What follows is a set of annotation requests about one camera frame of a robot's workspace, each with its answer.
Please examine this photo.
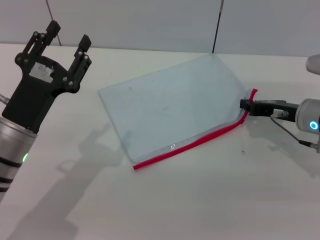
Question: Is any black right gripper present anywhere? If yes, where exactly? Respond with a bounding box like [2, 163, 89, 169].
[239, 98, 300, 124]

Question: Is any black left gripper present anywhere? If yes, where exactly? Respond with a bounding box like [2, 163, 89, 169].
[1, 20, 92, 134]

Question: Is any clear red-zipper document bag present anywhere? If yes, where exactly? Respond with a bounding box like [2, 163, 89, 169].
[97, 53, 259, 172]

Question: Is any thin black vertical rod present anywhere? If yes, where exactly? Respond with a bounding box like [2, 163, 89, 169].
[212, 0, 225, 54]

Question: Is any grey right wrist cable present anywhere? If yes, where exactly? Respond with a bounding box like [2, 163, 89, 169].
[270, 113, 320, 149]

